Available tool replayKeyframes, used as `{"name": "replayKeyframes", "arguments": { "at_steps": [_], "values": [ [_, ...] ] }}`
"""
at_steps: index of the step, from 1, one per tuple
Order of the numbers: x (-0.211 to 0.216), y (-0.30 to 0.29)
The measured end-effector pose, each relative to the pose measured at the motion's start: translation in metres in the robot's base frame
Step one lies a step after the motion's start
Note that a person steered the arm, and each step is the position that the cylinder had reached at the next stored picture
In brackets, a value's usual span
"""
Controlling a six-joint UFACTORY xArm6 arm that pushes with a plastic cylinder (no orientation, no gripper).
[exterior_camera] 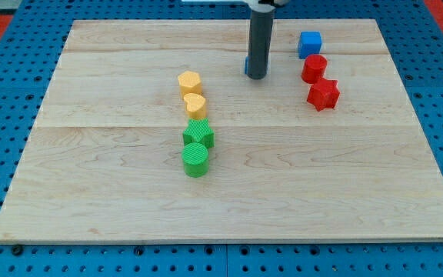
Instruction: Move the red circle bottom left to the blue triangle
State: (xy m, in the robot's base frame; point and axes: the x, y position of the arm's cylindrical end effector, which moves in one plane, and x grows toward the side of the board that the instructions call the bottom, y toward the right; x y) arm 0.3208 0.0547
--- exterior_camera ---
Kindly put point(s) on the yellow hexagon block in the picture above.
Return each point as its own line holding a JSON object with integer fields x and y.
{"x": 189, "y": 82}

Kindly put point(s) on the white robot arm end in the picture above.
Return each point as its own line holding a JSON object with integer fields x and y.
{"x": 265, "y": 6}

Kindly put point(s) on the red cylinder block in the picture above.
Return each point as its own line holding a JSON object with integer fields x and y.
{"x": 313, "y": 68}

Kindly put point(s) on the yellow heart block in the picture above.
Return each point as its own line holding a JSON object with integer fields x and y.
{"x": 195, "y": 106}

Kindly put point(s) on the red star block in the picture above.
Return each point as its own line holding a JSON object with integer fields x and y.
{"x": 324, "y": 94}

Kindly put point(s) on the wooden board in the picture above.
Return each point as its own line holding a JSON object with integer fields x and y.
{"x": 103, "y": 162}

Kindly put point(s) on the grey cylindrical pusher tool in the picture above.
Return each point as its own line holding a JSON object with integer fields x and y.
{"x": 260, "y": 30}

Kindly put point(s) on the green star block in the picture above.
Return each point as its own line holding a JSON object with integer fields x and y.
{"x": 199, "y": 130}

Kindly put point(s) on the green cylinder block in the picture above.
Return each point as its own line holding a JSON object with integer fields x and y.
{"x": 195, "y": 159}

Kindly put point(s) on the blue cube block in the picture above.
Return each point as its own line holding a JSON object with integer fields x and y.
{"x": 309, "y": 44}

